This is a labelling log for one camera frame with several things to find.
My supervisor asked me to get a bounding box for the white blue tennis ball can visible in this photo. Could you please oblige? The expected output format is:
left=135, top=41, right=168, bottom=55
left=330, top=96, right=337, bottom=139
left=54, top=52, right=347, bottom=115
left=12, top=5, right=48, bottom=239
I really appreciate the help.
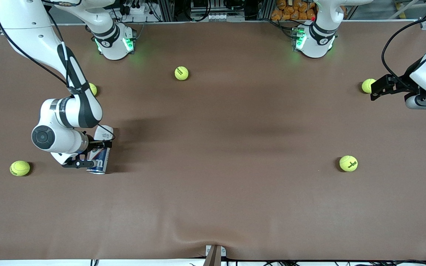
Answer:
left=86, top=125, right=114, bottom=174

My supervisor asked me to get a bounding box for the pile of orange bags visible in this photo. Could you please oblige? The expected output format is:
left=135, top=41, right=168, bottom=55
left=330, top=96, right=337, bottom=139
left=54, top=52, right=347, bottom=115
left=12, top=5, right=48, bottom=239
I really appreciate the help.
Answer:
left=271, top=0, right=317, bottom=21

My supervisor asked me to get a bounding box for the brown table mat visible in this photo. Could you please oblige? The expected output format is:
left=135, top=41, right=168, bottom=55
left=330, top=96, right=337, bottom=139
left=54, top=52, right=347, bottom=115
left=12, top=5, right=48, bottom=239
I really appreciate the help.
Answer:
left=0, top=21, right=426, bottom=261

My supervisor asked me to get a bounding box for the white power strip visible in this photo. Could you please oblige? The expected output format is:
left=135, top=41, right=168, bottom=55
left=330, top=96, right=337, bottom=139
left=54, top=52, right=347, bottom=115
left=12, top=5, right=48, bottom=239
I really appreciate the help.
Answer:
left=122, top=3, right=151, bottom=17

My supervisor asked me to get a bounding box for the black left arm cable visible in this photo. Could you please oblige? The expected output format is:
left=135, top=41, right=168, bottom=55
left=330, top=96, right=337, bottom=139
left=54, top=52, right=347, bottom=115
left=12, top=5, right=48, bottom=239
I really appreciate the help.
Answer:
left=381, top=13, right=426, bottom=87

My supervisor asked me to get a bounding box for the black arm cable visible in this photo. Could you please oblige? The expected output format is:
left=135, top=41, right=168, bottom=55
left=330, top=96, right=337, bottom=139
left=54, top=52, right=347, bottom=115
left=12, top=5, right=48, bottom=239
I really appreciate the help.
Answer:
left=0, top=0, right=116, bottom=143
left=381, top=13, right=426, bottom=87

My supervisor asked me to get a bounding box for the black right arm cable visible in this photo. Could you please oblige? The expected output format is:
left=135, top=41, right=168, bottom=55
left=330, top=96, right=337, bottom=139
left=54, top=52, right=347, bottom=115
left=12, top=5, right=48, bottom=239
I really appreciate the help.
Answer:
left=0, top=0, right=116, bottom=143

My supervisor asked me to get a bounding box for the aluminium frame post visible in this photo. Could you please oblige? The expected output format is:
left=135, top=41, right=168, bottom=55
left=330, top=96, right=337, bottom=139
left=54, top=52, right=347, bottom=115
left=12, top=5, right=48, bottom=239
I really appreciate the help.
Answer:
left=158, top=0, right=176, bottom=22
left=257, top=0, right=273, bottom=21

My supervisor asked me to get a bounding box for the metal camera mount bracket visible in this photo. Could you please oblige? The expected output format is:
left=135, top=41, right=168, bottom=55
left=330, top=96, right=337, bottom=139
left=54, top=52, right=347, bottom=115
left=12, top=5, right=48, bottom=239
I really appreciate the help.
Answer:
left=205, top=245, right=227, bottom=266

